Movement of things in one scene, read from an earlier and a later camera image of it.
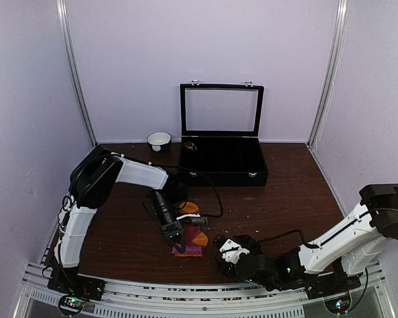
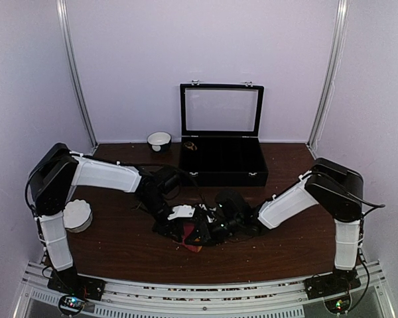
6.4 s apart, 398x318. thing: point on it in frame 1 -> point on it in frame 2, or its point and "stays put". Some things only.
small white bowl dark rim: (159, 141) stays put
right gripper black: (248, 243) -> (205, 235)
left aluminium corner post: (64, 35) stays put
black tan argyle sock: (190, 145) stays put
